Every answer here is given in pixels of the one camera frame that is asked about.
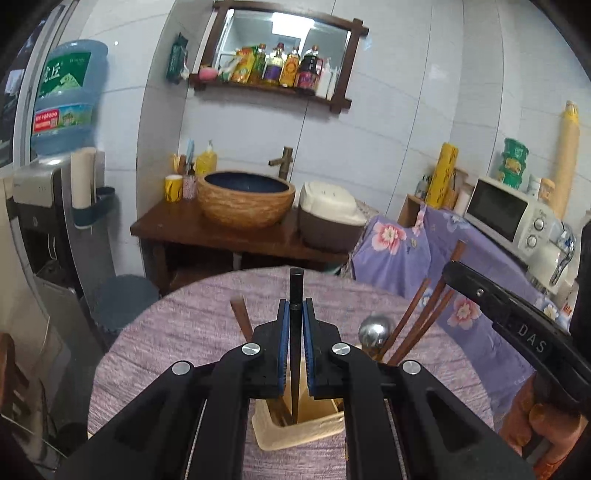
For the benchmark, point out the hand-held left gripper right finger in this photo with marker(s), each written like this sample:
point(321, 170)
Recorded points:
point(308, 350)

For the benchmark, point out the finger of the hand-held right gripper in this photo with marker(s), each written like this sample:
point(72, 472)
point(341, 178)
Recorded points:
point(485, 295)

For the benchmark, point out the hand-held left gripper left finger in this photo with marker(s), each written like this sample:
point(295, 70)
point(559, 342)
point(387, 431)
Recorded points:
point(282, 350)

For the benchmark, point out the brown wooden chopstick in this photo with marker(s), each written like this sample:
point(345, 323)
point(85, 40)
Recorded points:
point(455, 258)
point(427, 318)
point(413, 309)
point(240, 314)

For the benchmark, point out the black chopstick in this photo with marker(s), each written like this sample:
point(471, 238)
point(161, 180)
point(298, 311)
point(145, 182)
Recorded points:
point(295, 295)

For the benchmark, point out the metal spoon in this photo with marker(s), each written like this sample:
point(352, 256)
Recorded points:
point(374, 331)

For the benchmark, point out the cream perforated utensil holder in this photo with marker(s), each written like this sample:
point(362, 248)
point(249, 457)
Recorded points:
point(295, 436)

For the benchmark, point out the person's right hand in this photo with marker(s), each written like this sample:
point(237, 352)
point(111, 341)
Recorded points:
point(521, 415)

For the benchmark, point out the white thermos kettle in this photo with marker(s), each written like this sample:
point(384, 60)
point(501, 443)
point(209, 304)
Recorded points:
point(556, 263)

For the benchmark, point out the white microwave oven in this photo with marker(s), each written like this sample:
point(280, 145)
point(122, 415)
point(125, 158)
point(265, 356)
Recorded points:
point(503, 214)

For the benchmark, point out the purple striped tablecloth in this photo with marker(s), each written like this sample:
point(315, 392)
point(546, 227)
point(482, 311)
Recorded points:
point(194, 332)

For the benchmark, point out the purple floral cloth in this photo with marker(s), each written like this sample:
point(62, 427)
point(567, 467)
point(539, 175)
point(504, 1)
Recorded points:
point(401, 249)

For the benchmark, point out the small wooden box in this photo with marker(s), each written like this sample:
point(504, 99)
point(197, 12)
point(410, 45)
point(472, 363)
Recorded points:
point(408, 210)

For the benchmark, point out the white jar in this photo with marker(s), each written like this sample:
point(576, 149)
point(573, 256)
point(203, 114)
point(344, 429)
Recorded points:
point(534, 185)

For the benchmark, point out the yellow jar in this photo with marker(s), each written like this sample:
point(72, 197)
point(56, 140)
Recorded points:
point(547, 190)

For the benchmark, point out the yellow patterned roll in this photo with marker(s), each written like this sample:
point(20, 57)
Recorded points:
point(443, 175)

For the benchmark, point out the brown white rice cooker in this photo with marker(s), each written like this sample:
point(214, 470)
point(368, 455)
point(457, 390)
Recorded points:
point(330, 217)

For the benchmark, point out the green container stack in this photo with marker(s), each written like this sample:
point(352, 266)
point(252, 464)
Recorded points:
point(513, 161)

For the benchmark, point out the woven basin sink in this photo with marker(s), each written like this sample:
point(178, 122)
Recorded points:
point(247, 203)

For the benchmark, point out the dark wooden sink table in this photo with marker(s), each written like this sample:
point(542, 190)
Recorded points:
point(184, 226)

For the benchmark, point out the grey round bin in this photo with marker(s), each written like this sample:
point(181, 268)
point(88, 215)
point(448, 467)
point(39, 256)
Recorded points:
point(124, 300)

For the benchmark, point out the floral toothbrush cup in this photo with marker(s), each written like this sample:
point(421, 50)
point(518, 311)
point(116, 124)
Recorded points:
point(190, 185)

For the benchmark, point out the yellow toothbrush cup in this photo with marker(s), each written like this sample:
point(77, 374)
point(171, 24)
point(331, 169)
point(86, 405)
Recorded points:
point(174, 188)

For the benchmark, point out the yellow soap bottle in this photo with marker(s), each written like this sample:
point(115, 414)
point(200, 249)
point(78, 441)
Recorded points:
point(206, 161)

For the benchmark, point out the blue cup holder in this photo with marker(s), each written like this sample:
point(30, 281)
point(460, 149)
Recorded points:
point(94, 210)

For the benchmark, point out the wood framed mirror shelf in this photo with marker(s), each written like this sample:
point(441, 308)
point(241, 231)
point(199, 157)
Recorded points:
point(277, 90)

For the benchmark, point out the paper cup stack tube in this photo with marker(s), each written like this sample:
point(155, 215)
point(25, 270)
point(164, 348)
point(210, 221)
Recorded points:
point(83, 177)

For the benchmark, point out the white plastic bottle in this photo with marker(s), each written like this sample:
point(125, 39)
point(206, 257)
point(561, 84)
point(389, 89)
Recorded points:
point(327, 81)

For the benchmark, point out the water dispenser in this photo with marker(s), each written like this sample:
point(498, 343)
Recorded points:
point(41, 221)

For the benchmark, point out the dark soy sauce bottle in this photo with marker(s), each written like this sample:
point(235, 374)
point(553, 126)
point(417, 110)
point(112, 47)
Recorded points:
point(309, 71)

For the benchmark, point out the yellow label bottle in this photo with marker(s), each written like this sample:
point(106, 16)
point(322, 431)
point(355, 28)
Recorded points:
point(291, 69)

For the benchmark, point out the purple label bottle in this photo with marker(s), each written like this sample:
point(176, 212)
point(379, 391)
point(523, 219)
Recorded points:
point(275, 67)

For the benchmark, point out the pink sponge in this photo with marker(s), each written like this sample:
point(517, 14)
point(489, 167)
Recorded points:
point(207, 73)

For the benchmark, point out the yellow oil packet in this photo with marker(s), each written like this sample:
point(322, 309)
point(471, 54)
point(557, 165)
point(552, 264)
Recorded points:
point(242, 64)

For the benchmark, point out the blue water jug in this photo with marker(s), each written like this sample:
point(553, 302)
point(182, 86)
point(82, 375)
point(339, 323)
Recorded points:
point(67, 97)

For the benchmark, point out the green wall packet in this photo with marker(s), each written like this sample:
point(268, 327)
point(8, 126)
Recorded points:
point(178, 57)

